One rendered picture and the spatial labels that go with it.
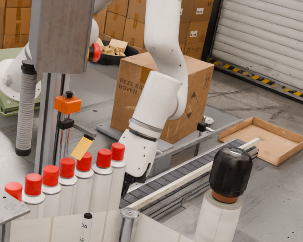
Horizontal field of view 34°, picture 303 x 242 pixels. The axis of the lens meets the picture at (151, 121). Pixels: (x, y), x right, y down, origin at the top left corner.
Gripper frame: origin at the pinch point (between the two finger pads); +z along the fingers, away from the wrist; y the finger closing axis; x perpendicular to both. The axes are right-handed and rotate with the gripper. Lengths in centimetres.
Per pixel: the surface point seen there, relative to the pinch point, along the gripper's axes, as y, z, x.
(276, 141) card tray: 3, -23, 95
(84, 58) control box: 0.8, -28.5, -32.2
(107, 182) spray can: 3.3, -3.3, -12.4
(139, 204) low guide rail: 4.6, 2.1, 3.7
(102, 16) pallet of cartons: -279, -67, 295
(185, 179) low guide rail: 4.6, -5.5, 23.8
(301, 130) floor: -61, -32, 365
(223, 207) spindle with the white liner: 29.9, -10.0, -8.0
